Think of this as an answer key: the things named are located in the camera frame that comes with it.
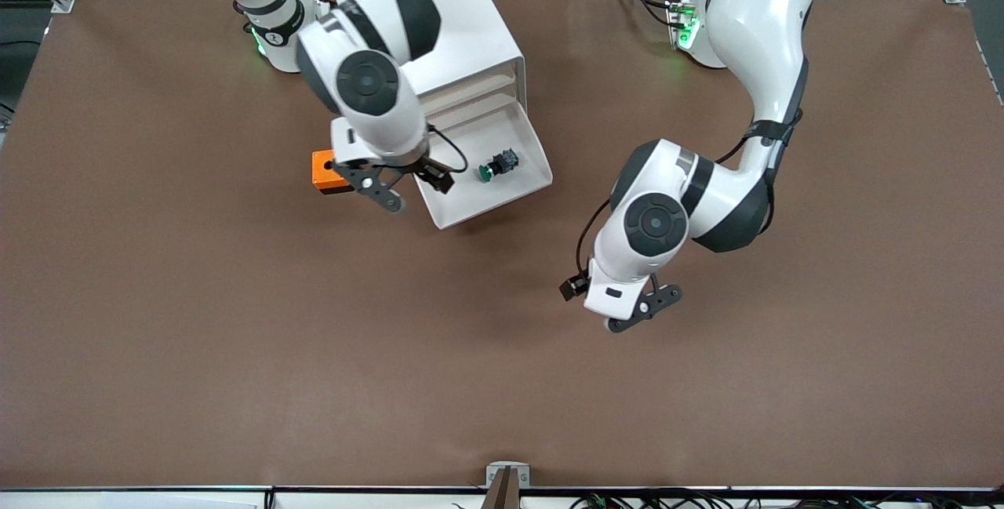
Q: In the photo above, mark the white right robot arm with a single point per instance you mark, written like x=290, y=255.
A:
x=392, y=117

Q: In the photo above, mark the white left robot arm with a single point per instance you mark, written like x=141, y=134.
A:
x=757, y=30

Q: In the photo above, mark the grey metal bracket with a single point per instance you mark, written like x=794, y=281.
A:
x=492, y=468

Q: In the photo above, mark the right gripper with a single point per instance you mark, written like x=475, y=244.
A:
x=431, y=172

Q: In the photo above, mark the brown post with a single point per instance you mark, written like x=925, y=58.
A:
x=503, y=493

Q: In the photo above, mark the orange button box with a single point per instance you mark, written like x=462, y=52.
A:
x=320, y=176

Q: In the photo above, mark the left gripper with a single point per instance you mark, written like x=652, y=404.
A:
x=575, y=286

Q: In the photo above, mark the green push button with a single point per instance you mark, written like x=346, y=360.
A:
x=502, y=162

